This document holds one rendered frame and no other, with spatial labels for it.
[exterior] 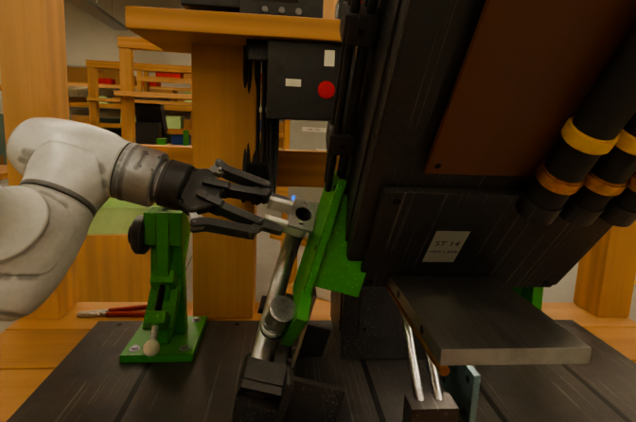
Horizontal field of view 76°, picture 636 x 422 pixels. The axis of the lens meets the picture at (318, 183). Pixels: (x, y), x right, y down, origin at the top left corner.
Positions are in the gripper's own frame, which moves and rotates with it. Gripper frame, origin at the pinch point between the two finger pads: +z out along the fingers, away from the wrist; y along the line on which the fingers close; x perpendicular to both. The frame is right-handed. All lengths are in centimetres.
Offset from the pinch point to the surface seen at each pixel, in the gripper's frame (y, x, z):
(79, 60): 683, 673, -504
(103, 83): 614, 652, -413
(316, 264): -9.6, -5.5, 5.0
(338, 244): -6.4, -6.9, 7.3
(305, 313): -15.6, -2.6, 5.2
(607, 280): 20, 19, 84
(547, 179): -6.1, -30.1, 22.1
